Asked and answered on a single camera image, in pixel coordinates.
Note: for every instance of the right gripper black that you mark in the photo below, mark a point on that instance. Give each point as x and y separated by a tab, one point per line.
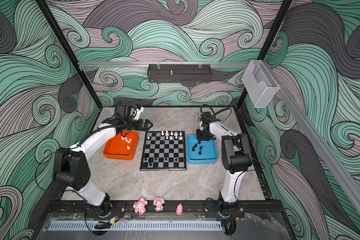
199	138

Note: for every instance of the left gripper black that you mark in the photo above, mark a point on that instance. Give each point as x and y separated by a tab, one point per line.
146	125

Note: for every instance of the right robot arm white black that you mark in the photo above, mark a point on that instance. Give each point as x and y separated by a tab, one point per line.
236	158

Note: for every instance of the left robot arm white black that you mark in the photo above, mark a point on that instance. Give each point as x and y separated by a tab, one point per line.
71	169

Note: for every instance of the blue plastic bin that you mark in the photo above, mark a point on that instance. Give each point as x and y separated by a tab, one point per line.
209	152

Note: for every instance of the pink patterned roll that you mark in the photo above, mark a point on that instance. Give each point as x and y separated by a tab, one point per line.
197	117

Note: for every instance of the black white chessboard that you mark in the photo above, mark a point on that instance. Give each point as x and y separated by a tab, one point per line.
166	152

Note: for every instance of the orange plastic bin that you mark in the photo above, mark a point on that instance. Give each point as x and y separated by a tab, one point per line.
116	149

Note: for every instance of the black hanging tray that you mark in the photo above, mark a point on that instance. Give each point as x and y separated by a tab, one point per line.
184	74

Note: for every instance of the pink hat doll figurine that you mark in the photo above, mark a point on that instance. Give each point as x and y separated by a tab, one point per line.
159	204

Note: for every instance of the small pink pig figurine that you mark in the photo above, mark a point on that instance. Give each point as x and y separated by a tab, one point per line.
179	209

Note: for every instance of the pink big-eared figurine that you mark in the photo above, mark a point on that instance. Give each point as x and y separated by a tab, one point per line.
140	206

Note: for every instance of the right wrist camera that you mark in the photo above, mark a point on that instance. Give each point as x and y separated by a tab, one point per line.
205	120

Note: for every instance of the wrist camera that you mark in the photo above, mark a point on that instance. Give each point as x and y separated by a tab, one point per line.
205	120
131	112

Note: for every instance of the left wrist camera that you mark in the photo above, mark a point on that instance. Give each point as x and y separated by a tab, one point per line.
131	112

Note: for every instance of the aluminium rail back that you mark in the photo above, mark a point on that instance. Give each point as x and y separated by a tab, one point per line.
125	64

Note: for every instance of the aluminium rail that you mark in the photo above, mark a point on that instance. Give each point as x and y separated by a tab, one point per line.
295	102
125	64

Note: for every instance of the clear plastic wall box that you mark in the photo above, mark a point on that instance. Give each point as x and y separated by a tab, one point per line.
260	82

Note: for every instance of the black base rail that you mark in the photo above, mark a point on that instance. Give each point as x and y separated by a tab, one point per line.
204	208

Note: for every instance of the white slotted cable duct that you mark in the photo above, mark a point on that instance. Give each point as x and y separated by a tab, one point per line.
170	225

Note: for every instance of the aluminium rail right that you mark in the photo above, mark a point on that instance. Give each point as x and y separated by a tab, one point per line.
295	102

